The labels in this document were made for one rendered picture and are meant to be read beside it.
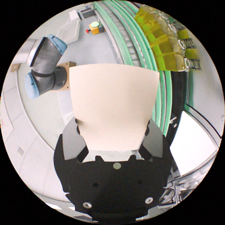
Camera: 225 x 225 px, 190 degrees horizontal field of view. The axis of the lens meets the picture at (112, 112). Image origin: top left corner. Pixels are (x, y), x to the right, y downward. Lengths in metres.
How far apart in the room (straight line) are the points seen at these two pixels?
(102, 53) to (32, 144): 3.49
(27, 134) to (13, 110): 1.13
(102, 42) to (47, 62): 0.36
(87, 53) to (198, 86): 0.61
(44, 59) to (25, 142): 3.28
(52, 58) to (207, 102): 0.57
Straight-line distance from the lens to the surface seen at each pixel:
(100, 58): 0.48
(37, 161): 3.60
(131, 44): 0.39
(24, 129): 3.46
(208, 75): 0.35
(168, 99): 0.40
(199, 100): 0.38
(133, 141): 0.15
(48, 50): 0.28
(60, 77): 0.41
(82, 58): 0.51
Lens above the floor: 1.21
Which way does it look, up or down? 61 degrees down
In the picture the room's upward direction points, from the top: 177 degrees clockwise
